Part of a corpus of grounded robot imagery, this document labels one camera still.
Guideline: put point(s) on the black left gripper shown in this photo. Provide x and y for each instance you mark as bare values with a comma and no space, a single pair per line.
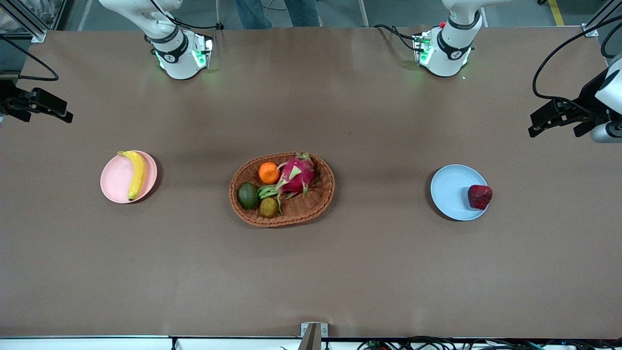
586,100

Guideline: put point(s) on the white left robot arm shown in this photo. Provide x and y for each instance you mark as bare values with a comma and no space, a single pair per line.
447,56

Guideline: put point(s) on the green bean pod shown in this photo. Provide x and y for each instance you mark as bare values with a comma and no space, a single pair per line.
267,191

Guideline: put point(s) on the dark red apple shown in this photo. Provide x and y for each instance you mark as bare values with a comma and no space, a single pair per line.
480,197

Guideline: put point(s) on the pink dragon fruit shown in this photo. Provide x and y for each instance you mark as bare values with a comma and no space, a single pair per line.
295,176

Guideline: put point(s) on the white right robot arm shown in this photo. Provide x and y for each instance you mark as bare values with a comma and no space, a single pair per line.
180,61

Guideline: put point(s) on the yellow banana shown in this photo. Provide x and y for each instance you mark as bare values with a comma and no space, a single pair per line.
137,176

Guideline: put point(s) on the white table edge rail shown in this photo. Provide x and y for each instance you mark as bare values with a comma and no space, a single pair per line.
87,342

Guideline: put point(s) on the orange tangerine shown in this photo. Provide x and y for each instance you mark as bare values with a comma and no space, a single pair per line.
268,173

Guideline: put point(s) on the brownish green kiwi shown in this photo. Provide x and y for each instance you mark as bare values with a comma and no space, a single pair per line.
268,207

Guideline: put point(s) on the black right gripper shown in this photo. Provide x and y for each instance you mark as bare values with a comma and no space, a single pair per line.
10,96

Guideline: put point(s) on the brown wicker oval basket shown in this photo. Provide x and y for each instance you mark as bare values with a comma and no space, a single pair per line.
301,210

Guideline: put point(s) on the pink round plate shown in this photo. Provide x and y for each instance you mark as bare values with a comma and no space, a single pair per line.
114,181

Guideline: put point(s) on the light blue round plate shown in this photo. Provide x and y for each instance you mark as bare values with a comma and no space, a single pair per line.
449,192

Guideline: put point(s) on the blue jeans leg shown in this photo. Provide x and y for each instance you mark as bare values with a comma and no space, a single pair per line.
302,12
252,12

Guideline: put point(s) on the dark green avocado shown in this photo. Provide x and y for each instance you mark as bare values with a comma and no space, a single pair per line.
248,196

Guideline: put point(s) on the aluminium frame post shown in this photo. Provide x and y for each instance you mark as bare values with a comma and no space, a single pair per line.
22,22
602,19

